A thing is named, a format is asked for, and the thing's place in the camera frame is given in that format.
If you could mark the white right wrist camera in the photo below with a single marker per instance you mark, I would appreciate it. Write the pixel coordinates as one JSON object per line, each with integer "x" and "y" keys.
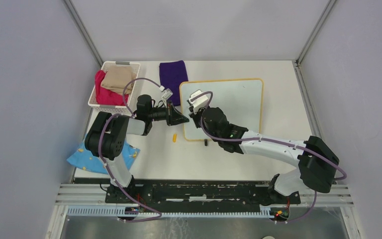
{"x": 199, "y": 100}

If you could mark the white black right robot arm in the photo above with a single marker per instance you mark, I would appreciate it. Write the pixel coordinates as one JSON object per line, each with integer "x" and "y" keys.
{"x": 315, "y": 163}

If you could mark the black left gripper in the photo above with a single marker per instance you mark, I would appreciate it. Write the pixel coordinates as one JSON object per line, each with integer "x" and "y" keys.
{"x": 173, "y": 117}

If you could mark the blue patterned cloth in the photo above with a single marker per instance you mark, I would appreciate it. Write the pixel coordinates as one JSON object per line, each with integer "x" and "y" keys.
{"x": 84, "y": 159}

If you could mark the red cloth in basket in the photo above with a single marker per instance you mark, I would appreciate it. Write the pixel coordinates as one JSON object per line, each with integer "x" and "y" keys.
{"x": 104, "y": 96}

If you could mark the white perforated plastic basket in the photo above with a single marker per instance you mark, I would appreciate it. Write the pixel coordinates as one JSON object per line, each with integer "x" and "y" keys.
{"x": 132, "y": 96}

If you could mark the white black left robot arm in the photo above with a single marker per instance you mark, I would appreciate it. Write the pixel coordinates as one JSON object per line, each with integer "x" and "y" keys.
{"x": 108, "y": 133}

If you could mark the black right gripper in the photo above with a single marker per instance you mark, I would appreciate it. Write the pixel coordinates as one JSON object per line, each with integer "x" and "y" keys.
{"x": 195, "y": 115}

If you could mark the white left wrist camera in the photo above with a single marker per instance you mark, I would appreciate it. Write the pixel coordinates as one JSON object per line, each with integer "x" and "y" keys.
{"x": 166, "y": 94}

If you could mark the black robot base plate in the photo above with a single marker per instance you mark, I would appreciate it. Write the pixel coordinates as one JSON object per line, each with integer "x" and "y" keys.
{"x": 202, "y": 196}

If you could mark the beige cloth in basket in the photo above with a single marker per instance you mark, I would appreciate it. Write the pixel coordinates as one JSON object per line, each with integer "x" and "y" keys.
{"x": 117, "y": 77}

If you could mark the purple folded cloth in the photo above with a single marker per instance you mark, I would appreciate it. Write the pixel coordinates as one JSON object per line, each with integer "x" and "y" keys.
{"x": 171, "y": 75}

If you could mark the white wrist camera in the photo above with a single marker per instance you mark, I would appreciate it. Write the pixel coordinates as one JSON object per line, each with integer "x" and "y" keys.
{"x": 199, "y": 100}
{"x": 166, "y": 94}

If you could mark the yellow framed whiteboard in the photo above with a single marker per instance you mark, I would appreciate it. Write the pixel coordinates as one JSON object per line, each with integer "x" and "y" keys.
{"x": 240, "y": 99}

